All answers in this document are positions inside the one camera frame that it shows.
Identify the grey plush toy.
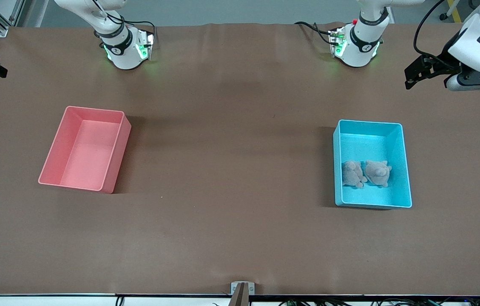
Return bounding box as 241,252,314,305
364,160,393,188
342,161,368,189

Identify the black right arm base cable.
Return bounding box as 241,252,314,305
125,21,157,37

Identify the silver left arm base connector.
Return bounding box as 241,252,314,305
328,26,347,59

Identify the silver right arm base connector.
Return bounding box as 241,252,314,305
136,31,155,61

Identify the black left arm base cable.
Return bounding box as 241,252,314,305
294,21,334,45

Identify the blue plastic box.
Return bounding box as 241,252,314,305
333,119,413,210

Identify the black arm base cable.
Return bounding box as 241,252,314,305
294,21,334,45
125,21,157,37

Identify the pink plastic box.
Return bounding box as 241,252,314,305
38,106,132,194

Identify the grey metal table bracket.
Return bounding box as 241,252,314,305
230,282,255,306

